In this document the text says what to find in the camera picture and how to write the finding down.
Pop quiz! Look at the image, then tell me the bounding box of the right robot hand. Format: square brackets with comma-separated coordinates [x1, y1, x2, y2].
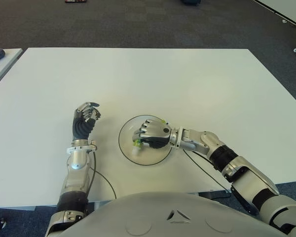
[132, 118, 173, 150]

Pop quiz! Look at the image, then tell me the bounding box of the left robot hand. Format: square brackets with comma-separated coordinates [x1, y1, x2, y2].
[73, 101, 102, 141]

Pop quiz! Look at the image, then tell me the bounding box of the white plate black rim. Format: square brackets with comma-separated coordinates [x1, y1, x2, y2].
[118, 114, 172, 166]

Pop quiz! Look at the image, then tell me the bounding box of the silver robot torso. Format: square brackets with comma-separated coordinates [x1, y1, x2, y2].
[59, 191, 294, 237]

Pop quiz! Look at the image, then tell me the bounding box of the white side table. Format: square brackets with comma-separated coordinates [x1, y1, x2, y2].
[0, 48, 23, 91]

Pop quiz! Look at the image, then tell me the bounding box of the white background table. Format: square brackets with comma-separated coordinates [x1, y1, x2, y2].
[253, 0, 296, 29]

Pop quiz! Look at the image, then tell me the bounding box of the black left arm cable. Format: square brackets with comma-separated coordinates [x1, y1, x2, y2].
[90, 150, 118, 199]

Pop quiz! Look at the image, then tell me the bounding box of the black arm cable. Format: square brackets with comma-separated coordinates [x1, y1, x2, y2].
[90, 150, 118, 199]
[182, 149, 232, 193]

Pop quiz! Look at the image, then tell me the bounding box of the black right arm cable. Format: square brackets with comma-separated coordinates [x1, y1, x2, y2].
[182, 149, 232, 193]

